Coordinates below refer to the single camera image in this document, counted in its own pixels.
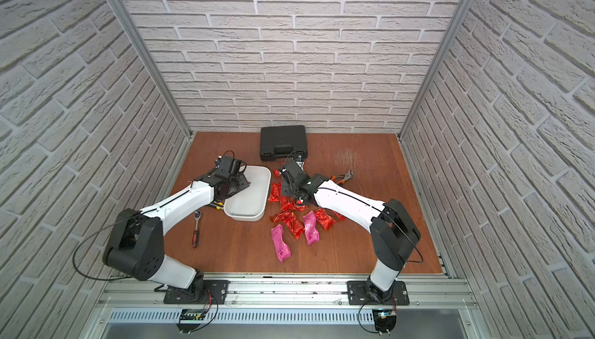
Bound right controller board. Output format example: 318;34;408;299
372;310;398;334

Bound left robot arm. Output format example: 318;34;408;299
102;156;249;289

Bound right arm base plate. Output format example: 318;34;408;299
346;280;410;306

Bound controller board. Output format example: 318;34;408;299
177;309;211;334
372;310;398;334

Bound red tea bags in box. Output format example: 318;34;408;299
268;183;281;203

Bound aluminium front rail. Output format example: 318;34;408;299
97;273;479;310

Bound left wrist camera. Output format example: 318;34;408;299
215;156;246;179

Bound red handled ratchet wrench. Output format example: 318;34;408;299
192;210;202;249

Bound orange handled pliers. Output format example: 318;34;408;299
331;169;354;186

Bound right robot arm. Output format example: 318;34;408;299
279;159;421;302

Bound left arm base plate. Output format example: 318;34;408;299
164;277;230;305

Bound pink tea bag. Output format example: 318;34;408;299
303;211;320;246
271;224;291;263

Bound black plastic tool case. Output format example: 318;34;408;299
260;125;308;162

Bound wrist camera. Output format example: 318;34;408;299
215;156;246;179
280;159;305;181

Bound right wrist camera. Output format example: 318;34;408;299
280;159;305;181

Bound left controller board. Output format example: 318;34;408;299
177;309;211;334

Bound white storage box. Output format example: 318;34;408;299
223;165;271;222

